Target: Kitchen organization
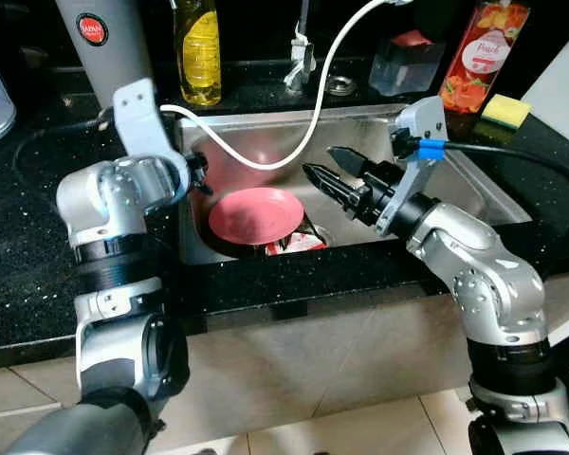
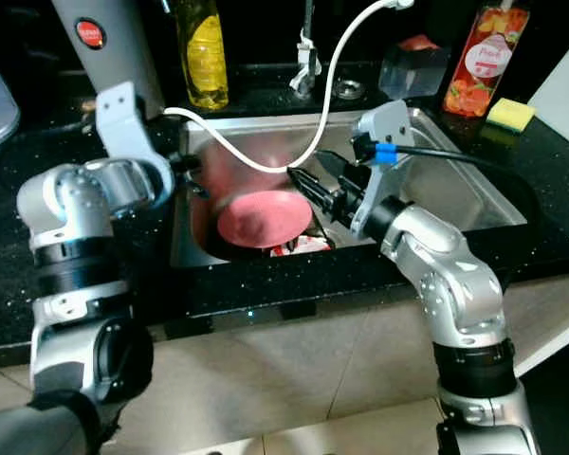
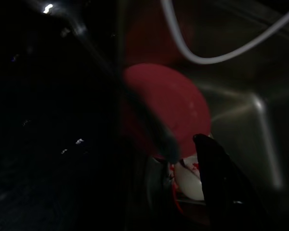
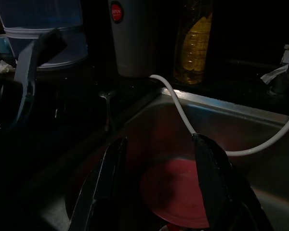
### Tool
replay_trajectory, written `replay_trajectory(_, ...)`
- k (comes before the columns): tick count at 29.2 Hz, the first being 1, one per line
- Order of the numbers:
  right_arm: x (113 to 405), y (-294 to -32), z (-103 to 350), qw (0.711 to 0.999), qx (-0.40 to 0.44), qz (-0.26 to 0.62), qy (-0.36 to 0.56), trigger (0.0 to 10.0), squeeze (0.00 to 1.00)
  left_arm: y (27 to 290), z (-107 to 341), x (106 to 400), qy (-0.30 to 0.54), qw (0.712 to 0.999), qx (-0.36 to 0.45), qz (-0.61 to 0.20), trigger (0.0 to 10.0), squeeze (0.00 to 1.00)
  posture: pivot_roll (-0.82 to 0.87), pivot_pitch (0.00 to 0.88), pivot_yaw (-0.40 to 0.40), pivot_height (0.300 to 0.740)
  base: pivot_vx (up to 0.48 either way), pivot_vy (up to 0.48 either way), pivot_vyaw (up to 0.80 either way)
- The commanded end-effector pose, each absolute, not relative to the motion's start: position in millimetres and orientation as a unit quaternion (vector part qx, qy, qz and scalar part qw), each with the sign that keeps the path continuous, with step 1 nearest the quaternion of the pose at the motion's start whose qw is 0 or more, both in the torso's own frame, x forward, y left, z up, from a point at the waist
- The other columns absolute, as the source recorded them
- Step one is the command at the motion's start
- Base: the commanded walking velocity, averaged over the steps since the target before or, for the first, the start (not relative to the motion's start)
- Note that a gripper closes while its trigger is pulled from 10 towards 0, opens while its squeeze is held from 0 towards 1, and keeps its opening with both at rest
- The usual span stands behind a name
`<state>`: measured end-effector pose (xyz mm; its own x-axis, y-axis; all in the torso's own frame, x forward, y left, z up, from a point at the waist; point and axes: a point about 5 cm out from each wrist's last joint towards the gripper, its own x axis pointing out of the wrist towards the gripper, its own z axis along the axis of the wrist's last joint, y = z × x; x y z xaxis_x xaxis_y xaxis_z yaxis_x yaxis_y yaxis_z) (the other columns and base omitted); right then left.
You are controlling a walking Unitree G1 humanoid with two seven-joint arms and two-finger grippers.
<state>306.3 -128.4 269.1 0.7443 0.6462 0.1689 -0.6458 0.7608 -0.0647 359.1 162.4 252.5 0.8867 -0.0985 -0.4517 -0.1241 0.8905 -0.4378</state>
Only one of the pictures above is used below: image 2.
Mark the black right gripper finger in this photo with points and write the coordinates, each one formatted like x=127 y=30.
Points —
x=330 y=165
x=313 y=192

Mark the pink plate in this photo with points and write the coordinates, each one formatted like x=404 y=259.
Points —
x=261 y=220

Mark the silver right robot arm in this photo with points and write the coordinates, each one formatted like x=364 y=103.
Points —
x=455 y=275

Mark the red white packet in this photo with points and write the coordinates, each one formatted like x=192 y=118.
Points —
x=308 y=248

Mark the round chrome counter fitting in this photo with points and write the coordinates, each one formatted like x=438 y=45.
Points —
x=348 y=90

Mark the stainless steel sink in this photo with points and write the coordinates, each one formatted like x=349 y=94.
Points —
x=455 y=185

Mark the chrome faucet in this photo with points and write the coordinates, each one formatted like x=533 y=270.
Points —
x=308 y=62

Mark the yellow dish soap bottle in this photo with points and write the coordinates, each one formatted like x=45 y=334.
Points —
x=201 y=62

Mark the clear plastic box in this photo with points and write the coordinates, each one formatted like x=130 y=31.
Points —
x=412 y=74

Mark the grey canister with red label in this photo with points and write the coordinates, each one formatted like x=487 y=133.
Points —
x=123 y=66

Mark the yellow sponge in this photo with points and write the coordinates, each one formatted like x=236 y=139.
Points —
x=510 y=115

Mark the beige cabinet front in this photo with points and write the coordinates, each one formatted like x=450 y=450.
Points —
x=275 y=379

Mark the peach soap pump bottle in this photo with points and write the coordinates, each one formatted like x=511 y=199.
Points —
x=488 y=57

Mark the white panel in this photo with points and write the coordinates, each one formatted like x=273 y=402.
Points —
x=564 y=109

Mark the white door edge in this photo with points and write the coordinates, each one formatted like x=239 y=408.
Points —
x=550 y=353

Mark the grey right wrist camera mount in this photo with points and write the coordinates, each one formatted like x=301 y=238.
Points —
x=384 y=123

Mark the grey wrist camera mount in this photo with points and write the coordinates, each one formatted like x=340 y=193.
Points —
x=123 y=123
x=384 y=123

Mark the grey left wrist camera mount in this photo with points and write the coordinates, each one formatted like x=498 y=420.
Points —
x=123 y=123

